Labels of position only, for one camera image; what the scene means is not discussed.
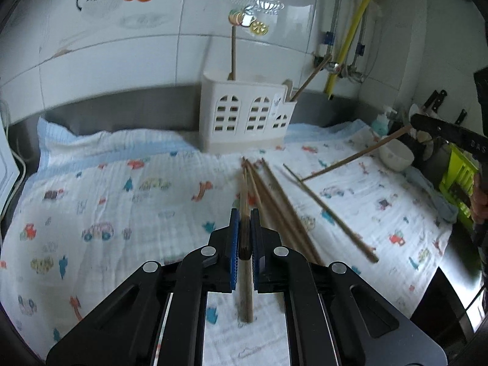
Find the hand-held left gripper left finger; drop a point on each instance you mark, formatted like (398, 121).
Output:
(234, 253)

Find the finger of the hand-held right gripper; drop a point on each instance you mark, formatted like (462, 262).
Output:
(450, 132)

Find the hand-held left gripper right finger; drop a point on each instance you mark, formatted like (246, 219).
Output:
(256, 253)

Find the wooden chopstick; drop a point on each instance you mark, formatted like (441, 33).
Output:
(284, 217)
(233, 53)
(354, 155)
(310, 78)
(247, 305)
(254, 186)
(282, 190)
(335, 223)

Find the white plastic utensil holder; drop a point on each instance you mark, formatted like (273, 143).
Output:
(244, 129)

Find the green plastic rack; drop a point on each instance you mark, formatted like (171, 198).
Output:
(457, 177)

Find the white bowl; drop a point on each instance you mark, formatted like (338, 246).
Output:
(396, 156)

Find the blue soap bottle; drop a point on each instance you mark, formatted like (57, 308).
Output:
(381, 124)

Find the light blue rag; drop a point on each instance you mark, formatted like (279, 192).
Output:
(438, 202)

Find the printed white cloth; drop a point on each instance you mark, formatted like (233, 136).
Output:
(133, 217)

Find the blue pipe clip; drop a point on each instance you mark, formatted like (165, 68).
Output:
(360, 48)
(328, 38)

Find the metal pipe valve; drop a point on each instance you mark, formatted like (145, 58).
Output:
(343, 70)

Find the metal flexible pipe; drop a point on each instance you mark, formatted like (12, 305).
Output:
(336, 7)

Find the white cutting board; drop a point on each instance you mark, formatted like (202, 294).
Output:
(7, 167)

